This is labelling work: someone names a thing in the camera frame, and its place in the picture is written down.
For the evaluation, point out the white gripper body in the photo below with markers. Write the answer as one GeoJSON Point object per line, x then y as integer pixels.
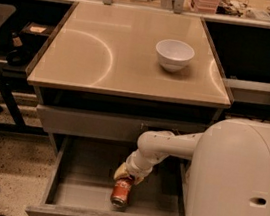
{"type": "Point", "coordinates": [135, 170]}

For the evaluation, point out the orange coke can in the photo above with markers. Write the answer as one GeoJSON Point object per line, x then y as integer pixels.
{"type": "Point", "coordinates": [120, 194]}

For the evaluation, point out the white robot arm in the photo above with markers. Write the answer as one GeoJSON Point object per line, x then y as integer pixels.
{"type": "Point", "coordinates": [230, 169]}

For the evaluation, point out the open grey middle drawer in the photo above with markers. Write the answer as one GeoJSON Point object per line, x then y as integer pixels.
{"type": "Point", "coordinates": [82, 182]}

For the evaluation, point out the closed grey top drawer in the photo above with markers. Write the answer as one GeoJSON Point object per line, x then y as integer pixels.
{"type": "Point", "coordinates": [107, 126]}

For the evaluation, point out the grey drawer cabinet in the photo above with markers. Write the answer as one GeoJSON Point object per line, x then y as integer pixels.
{"type": "Point", "coordinates": [104, 59]}

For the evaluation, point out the white bowl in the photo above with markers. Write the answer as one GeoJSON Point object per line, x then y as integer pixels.
{"type": "Point", "coordinates": [174, 55]}

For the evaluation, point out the pink storage box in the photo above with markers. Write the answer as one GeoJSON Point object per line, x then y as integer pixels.
{"type": "Point", "coordinates": [204, 6]}

